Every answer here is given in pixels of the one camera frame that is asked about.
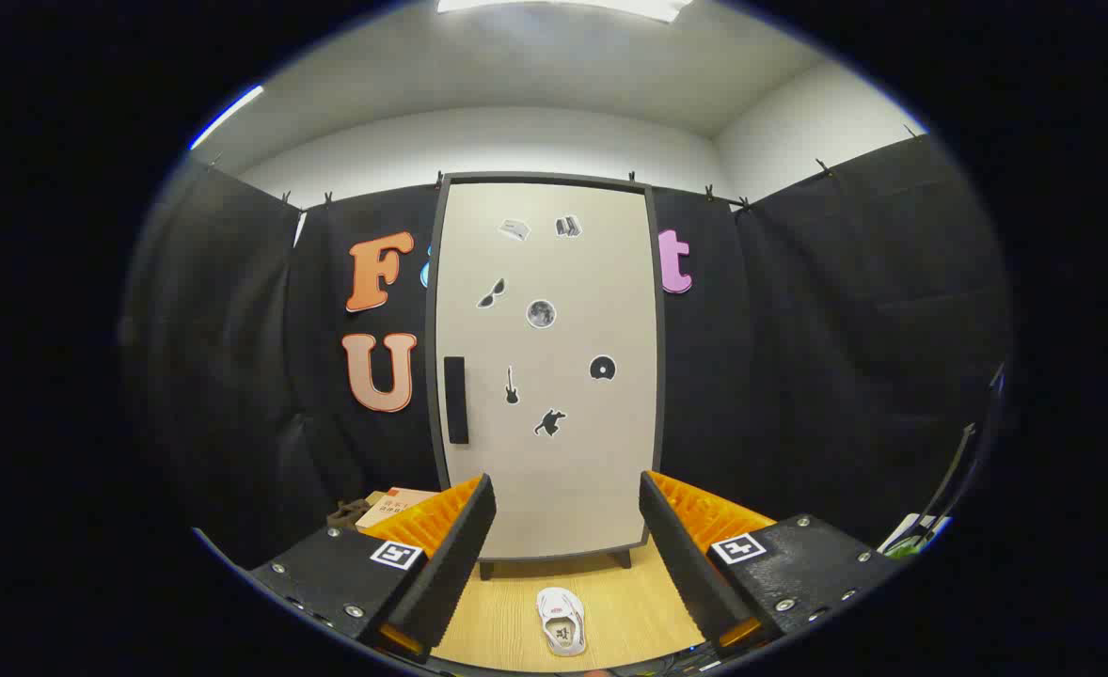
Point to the stack of books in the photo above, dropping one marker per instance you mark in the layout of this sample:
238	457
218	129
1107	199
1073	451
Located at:
399	508

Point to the green round object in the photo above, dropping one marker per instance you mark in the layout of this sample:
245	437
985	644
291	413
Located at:
904	547

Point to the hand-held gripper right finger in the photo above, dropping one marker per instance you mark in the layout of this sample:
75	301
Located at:
681	555

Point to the dark grey shoe cabinet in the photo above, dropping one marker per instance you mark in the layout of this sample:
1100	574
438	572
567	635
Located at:
434	310

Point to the dark brown clamp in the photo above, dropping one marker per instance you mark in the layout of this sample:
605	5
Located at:
347	515

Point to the white shoe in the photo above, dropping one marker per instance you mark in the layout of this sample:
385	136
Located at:
561	621

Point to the black monitor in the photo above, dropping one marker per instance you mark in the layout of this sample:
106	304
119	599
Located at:
987	423

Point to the black backdrop cloth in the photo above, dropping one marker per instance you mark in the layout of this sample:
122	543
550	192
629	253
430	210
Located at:
799	376

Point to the ceiling light panel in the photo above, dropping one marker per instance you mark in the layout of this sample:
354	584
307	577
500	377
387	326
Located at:
563	6

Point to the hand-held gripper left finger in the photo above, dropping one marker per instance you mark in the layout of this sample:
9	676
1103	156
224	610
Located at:
455	555

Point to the ceiling light strip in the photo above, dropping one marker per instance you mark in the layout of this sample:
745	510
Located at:
225	118

